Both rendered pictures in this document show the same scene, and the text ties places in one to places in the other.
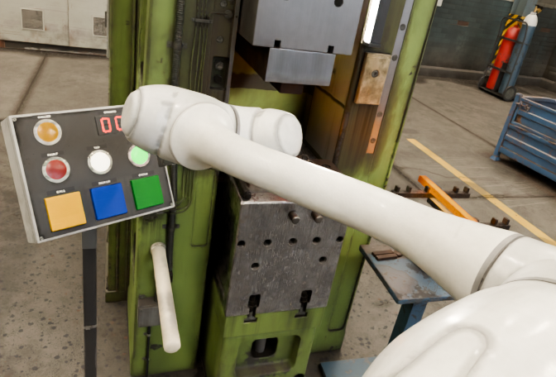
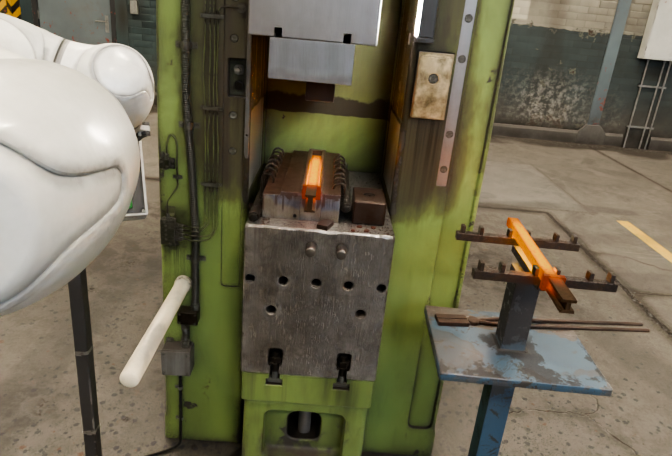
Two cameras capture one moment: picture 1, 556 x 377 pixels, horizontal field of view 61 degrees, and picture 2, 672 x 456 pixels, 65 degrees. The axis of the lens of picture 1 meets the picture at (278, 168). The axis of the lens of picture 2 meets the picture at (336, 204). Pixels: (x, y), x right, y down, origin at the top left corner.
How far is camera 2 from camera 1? 0.59 m
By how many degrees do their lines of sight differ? 19
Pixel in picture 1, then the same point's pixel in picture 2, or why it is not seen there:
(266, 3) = not seen: outside the picture
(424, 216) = not seen: hidden behind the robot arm
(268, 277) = (290, 327)
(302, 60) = (312, 52)
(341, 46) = (361, 34)
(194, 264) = (227, 308)
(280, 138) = (96, 69)
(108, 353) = (154, 408)
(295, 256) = (323, 304)
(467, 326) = not seen: outside the picture
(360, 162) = (428, 197)
